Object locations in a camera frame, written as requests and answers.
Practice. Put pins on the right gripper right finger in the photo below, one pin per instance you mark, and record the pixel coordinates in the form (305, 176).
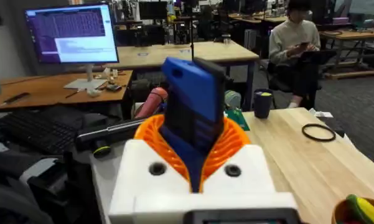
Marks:
(242, 168)

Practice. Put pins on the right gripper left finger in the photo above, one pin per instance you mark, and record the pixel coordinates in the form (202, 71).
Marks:
(149, 161)

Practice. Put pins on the green board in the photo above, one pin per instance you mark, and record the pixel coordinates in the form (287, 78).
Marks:
(238, 119)

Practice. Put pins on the black rod-shaped tool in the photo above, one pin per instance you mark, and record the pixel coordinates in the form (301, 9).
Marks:
(109, 133)

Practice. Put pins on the pink roll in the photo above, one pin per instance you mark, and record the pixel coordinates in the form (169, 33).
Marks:
(151, 104)

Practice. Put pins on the dark blue cup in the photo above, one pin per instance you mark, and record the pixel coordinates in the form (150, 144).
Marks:
(262, 104)

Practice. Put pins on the black office chair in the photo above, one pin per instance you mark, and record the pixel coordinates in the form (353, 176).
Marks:
(278, 81)

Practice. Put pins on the pale wooden table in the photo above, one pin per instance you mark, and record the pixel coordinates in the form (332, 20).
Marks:
(161, 54)

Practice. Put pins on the black keyboard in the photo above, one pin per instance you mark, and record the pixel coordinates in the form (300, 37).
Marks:
(34, 130)

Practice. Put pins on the brown wooden desk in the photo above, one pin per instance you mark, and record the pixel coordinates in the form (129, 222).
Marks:
(43, 90)

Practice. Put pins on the person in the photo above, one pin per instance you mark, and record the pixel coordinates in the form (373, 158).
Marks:
(291, 37)

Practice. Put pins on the computer monitor on stand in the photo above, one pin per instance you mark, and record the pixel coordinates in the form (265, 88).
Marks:
(71, 34)

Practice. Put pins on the wooden workbench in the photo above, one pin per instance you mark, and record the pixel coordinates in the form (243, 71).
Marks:
(354, 35)

